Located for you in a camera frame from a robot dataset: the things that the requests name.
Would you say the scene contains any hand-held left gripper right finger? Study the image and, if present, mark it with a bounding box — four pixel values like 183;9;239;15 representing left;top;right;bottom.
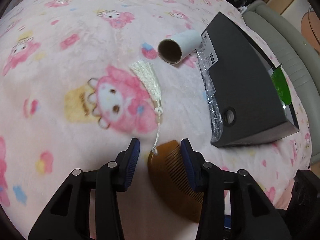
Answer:
180;138;292;240

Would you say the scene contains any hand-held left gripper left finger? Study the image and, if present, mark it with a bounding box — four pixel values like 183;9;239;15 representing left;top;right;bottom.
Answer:
28;137;141;240

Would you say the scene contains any brown wooden comb with tassel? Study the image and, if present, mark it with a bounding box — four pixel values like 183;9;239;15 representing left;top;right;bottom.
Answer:
129;61;204;223

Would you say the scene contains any black shoe box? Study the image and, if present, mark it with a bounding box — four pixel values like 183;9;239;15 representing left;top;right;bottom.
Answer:
200;12;300;148

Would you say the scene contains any green yellow snack packet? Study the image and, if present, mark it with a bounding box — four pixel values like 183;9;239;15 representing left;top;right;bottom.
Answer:
271;64;293;109

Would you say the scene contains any clear plastic wrapper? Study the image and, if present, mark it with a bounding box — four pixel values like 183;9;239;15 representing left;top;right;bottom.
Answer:
196;50;223;144

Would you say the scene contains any pink printed blanket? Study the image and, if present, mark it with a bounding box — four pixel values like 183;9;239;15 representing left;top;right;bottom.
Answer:
0;0;313;240

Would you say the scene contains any white paper roll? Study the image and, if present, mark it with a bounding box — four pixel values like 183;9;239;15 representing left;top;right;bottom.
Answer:
157;29;202;65

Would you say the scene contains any grey green bed headboard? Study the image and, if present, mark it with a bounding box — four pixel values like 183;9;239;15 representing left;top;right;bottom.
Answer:
244;0;320;120

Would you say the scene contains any round orange wall decoration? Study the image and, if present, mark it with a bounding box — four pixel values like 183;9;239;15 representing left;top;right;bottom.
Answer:
300;5;320;43

